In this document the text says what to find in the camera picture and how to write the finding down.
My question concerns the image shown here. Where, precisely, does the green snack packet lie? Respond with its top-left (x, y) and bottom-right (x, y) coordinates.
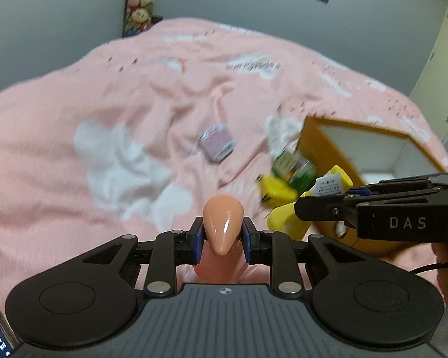
top-left (272, 149), bottom-right (316, 194)

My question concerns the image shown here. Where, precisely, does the peach beauty sponge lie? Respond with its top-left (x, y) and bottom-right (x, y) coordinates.
top-left (203, 195), bottom-right (244, 256)

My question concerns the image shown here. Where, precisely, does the orange white storage box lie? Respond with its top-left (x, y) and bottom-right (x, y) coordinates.
top-left (297, 116), bottom-right (448, 187)

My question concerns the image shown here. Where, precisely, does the white door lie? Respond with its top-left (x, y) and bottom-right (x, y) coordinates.
top-left (410, 8), bottom-right (448, 143)

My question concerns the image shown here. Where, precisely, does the pink cloud-print bedspread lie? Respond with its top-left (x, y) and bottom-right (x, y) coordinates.
top-left (0, 18), bottom-right (448, 306)

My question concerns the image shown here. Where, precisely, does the pink white tin case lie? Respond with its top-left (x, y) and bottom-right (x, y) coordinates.
top-left (198, 124), bottom-right (236, 163)

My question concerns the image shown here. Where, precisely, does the hanging plush toy stack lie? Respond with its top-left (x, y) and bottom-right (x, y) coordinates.
top-left (123, 0), bottom-right (154, 37)

